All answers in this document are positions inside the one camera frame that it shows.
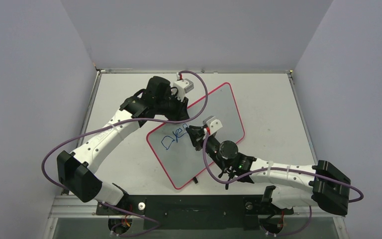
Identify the pink-framed whiteboard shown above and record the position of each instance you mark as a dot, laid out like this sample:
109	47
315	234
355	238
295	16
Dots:
172	145

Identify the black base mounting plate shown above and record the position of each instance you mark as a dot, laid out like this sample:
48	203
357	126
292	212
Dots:
204	212

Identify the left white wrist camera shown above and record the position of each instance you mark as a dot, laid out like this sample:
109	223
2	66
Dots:
181	87

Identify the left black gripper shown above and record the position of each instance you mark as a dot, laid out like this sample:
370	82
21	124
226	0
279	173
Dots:
181	113

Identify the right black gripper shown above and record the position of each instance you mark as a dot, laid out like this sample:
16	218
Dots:
199	137

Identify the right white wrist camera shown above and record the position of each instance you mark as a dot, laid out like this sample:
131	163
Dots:
212	125

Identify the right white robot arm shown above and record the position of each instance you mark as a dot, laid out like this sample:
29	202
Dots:
320	185

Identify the aluminium front rail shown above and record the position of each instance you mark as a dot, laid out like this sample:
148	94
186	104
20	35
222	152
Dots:
71	207

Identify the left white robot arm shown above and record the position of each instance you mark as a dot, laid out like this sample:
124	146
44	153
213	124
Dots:
76	170

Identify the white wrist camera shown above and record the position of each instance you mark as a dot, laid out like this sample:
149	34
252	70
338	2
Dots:
181	87
212	125

